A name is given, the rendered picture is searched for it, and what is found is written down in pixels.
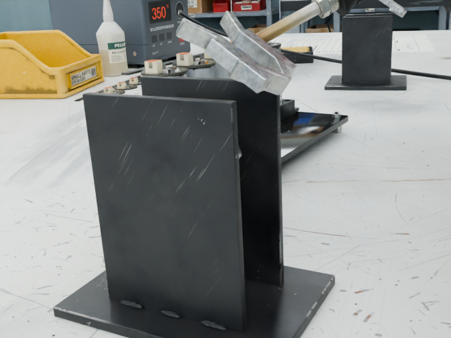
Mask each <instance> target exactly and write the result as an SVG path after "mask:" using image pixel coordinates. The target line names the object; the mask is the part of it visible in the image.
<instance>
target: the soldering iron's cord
mask: <svg viewBox="0 0 451 338"><path fill-rule="evenodd" d="M181 15H182V16H183V17H185V18H187V19H188V20H190V21H192V22H193V23H196V24H198V25H200V26H202V27H204V28H207V29H209V30H211V31H213V32H215V33H217V34H219V35H222V36H225V37H227V38H228V35H227V34H225V33H223V32H220V31H218V30H215V29H213V28H211V27H208V26H206V25H204V24H202V23H200V22H198V21H196V20H194V19H193V18H191V17H189V16H188V15H186V14H184V13H183V12H182V13H181ZM281 52H283V53H286V54H292V55H296V56H302V57H306V58H312V59H316V60H323V61H327V62H334V63H338V64H341V63H342V61H341V60H337V59H333V58H326V57H322V56H315V55H311V54H304V53H300V52H294V51H290V50H284V49H281ZM391 72H395V73H400V74H409V75H414V76H423V77H428V78H438V79H444V80H451V76H447V75H441V74H431V73H426V72H416V71H410V70H401V69H396V68H391Z"/></svg>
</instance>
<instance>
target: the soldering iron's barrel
mask: <svg viewBox="0 0 451 338"><path fill-rule="evenodd" d="M339 8H340V2H339V0H312V1H311V4H309V5H307V6H305V7H304V8H302V9H300V10H298V11H296V12H294V13H292V14H291V15H289V16H287V17H286V18H284V19H282V20H280V21H278V22H276V23H274V24H272V25H271V26H269V27H267V28H265V29H264V30H262V31H260V32H258V33H257V34H256V35H257V36H258V37H260V38H261V39H263V40H264V41H265V42H266V43H267V42H269V41H271V40H273V39H275V38H277V37H279V36H280V35H282V34H284V33H285V32H287V31H289V30H291V29H293V28H294V27H297V26H298V25H300V24H302V23H304V22H306V21H307V20H309V19H311V18H312V17H315V16H316V15H319V16H320V17H321V18H325V17H327V16H329V15H330V14H331V13H333V12H335V11H337V10H339Z"/></svg>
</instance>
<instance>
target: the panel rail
mask: <svg viewBox="0 0 451 338"><path fill-rule="evenodd" d="M204 54H205V53H201V54H196V55H193V56H195V58H199V57H200V56H204ZM175 62H177V60H171V61H168V62H163V63H165V64H166V66H168V65H171V64H173V63H175ZM143 70H145V67H143V68H138V69H135V70H130V71H127V72H122V73H121V75H131V74H136V73H139V72H141V71H143Z"/></svg>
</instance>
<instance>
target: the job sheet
mask: <svg viewBox="0 0 451 338"><path fill-rule="evenodd" d="M270 42H276V43H281V47H282V48H284V47H306V46H312V47H313V54H341V53H342V37H318V38H275V39H273V40H271V41H270ZM396 52H436V51H435V49H434V47H433V46H432V44H431V43H430V41H429V40H428V38H427V36H426V35H425V34H421V35H395V36H393V42H392V53H396Z"/></svg>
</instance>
